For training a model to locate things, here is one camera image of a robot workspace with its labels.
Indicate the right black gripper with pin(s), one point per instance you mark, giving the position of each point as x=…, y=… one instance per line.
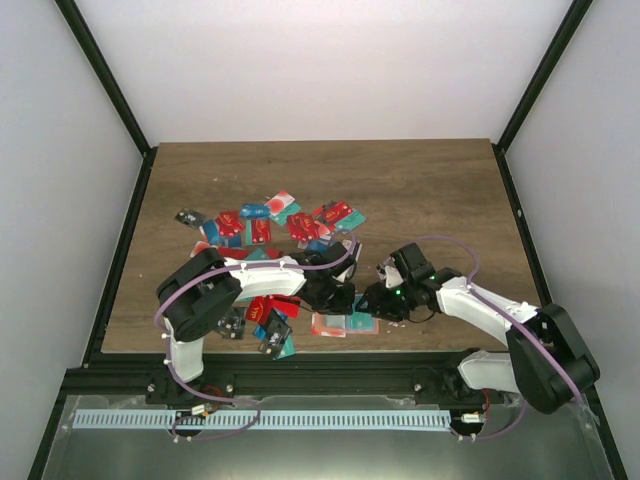
x=378, y=303

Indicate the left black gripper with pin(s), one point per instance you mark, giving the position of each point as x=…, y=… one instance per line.
x=343, y=307

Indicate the teal card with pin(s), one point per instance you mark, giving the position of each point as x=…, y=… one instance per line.
x=361, y=323
x=350, y=222

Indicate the pink leather card holder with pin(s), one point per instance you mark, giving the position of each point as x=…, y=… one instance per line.
x=341, y=326

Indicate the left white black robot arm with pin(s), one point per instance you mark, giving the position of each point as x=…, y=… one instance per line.
x=199, y=294

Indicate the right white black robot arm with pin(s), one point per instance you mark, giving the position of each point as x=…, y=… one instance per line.
x=547, y=360

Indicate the black visa card front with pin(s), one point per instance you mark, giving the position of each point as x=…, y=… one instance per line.
x=273, y=335

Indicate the red cards stack front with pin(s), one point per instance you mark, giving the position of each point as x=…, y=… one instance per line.
x=260, y=308

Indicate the teal card front edge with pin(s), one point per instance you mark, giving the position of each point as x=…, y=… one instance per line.
x=287, y=350

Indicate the red card centre top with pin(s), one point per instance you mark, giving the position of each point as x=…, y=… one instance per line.
x=302, y=227

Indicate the red card far right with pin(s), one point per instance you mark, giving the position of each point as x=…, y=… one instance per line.
x=333, y=212

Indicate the red card middle top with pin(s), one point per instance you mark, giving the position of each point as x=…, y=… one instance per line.
x=260, y=231

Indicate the black cards front left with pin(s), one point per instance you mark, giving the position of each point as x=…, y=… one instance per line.
x=232, y=325

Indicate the white red circle card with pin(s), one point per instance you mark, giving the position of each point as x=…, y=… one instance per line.
x=279, y=202

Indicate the blue card top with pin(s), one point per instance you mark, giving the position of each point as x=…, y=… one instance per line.
x=254, y=211

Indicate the blue card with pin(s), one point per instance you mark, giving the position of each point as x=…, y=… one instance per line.
x=210, y=232
x=254, y=211

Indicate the red card left top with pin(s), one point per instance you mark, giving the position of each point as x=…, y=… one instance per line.
x=229, y=223

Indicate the blue card left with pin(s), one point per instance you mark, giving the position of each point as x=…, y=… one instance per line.
x=210, y=232

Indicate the black card far left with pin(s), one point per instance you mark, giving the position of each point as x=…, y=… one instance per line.
x=191, y=218

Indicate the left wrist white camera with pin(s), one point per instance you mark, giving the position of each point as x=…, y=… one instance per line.
x=346, y=270

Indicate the wrist white camera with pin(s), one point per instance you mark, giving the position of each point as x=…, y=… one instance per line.
x=390, y=276
x=346, y=270

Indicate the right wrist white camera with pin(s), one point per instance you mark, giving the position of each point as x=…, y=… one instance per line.
x=390, y=276

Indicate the black aluminium front rail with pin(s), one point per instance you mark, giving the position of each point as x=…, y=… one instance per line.
x=426, y=377

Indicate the light blue slotted cable duct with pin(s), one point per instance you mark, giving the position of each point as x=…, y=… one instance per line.
x=227, y=420

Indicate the black frame left post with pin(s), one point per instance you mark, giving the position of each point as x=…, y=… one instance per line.
x=92, y=52

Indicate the black frame post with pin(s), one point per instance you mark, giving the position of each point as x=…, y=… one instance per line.
x=560, y=41
x=92, y=52

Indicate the black frame right post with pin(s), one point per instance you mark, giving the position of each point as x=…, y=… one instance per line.
x=560, y=41

